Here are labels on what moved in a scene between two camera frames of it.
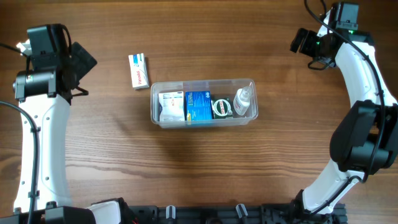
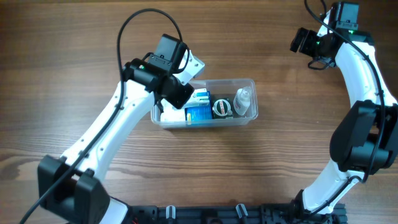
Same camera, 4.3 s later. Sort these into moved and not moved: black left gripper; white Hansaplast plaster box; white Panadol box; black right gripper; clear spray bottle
Moved: black left gripper; white Panadol box
Not moved: clear spray bottle; black right gripper; white Hansaplast plaster box
